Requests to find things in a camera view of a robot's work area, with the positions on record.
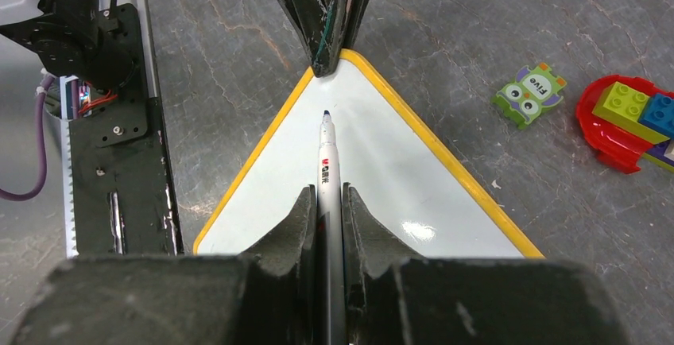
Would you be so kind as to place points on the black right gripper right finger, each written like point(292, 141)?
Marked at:
point(397, 296)

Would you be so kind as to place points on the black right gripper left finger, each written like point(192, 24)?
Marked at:
point(264, 295)

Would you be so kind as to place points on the blue whiteboard marker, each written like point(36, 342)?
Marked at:
point(331, 326)

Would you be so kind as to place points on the yellow framed whiteboard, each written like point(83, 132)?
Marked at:
point(409, 180)

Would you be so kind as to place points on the green owl toy block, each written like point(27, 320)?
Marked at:
point(533, 92)

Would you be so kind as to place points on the red toy boat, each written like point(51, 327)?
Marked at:
point(616, 147)

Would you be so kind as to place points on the lime green toy brick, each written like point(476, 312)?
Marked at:
point(622, 106)

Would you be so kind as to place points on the white toy brick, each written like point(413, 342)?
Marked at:
point(668, 152)

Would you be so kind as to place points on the blue toy brick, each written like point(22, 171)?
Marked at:
point(658, 115)

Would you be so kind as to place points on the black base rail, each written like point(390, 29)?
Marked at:
point(118, 188)

